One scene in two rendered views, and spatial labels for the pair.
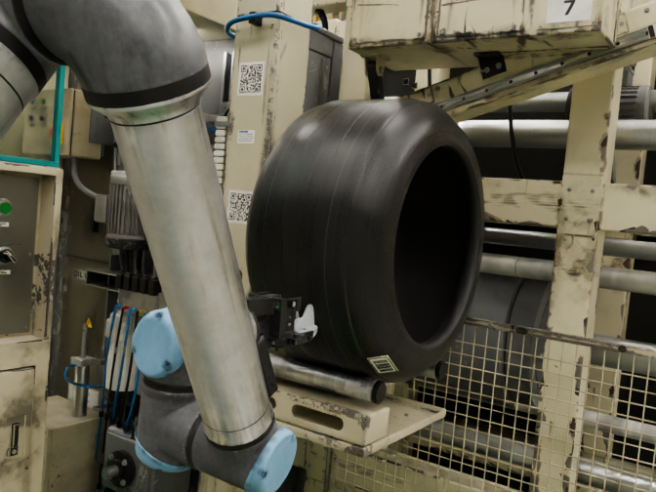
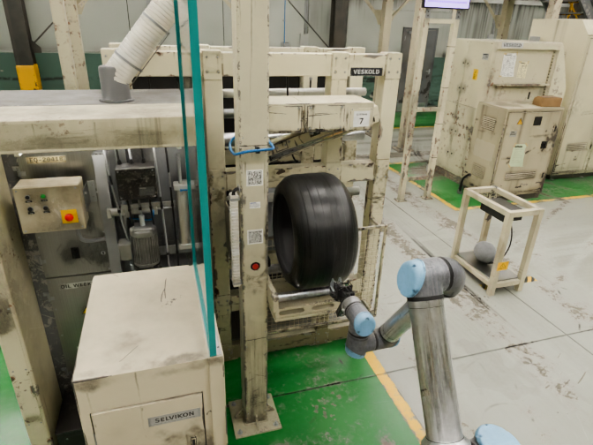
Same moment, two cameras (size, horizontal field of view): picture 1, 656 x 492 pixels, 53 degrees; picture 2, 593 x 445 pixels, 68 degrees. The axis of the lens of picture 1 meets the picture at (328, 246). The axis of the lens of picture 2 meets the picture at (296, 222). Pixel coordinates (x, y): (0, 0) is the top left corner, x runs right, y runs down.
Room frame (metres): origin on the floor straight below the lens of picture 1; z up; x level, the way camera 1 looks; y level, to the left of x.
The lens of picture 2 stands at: (0.19, 1.54, 2.14)
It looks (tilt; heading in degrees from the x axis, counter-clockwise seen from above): 24 degrees down; 309
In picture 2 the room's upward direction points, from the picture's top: 2 degrees clockwise
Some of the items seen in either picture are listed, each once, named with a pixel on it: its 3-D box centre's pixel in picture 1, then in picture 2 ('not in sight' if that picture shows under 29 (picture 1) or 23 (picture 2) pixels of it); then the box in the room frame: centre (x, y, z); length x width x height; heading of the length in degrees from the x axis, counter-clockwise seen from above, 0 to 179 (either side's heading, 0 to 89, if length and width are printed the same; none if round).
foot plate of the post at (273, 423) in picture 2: not in sight; (254, 412); (1.55, 0.17, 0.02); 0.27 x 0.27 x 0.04; 56
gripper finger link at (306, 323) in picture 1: (307, 320); not in sight; (1.13, 0.02, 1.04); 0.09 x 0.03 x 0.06; 146
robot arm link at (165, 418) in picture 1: (177, 420); (358, 341); (0.91, 0.19, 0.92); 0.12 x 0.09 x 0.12; 61
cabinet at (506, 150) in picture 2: not in sight; (510, 151); (1.64, -4.90, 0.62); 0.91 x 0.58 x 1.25; 56
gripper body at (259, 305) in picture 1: (262, 322); (344, 294); (1.05, 0.09, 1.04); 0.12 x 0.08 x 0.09; 146
